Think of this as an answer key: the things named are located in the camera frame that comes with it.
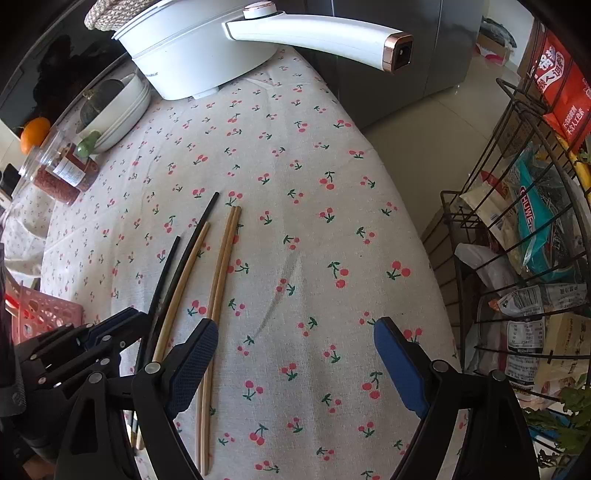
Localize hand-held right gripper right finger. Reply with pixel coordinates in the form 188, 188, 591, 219
373, 316, 541, 480

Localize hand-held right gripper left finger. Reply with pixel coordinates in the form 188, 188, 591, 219
55, 318, 220, 480

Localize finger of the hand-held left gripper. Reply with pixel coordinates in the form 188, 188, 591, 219
87, 308, 151, 341
91, 329, 149, 359

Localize pink perforated plastic basket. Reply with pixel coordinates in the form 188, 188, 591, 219
4, 276, 85, 344

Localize black chopstick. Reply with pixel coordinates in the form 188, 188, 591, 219
135, 192, 221, 372
145, 236, 181, 342

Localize wooden chopstick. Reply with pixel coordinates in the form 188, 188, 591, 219
152, 222, 211, 364
203, 206, 243, 476
196, 206, 237, 476

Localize white plastic packet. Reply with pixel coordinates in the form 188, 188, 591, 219
455, 242, 522, 296

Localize grey printed packet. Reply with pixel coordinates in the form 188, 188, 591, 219
489, 284, 587, 319

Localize goji berry jar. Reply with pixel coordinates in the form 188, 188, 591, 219
32, 161, 81, 204

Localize dried fruit jar white label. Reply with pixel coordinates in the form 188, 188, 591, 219
51, 143, 100, 192

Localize cream printed box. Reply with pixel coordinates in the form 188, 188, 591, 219
531, 314, 591, 384

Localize green leafy vegetables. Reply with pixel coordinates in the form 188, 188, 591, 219
522, 383, 591, 467

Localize clear glass jar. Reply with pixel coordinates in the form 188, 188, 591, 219
18, 129, 70, 181

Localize cherry print tablecloth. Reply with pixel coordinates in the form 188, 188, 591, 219
0, 46, 462, 480

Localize teal snack packet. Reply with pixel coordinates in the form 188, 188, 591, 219
512, 152, 587, 282

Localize orange tangerine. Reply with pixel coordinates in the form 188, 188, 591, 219
19, 117, 51, 154

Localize dark green squash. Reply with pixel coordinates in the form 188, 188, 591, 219
79, 78, 132, 127

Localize white electric pot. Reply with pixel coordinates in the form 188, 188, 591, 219
113, 0, 414, 101

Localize red snack packet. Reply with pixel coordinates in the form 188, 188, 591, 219
529, 32, 591, 144

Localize brown cardboard box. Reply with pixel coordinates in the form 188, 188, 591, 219
475, 32, 511, 65

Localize dark bag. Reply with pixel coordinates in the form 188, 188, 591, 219
480, 16, 518, 47

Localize black wire rack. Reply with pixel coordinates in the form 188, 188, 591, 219
420, 78, 591, 480

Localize woven rope lid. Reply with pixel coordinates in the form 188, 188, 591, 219
84, 0, 158, 32

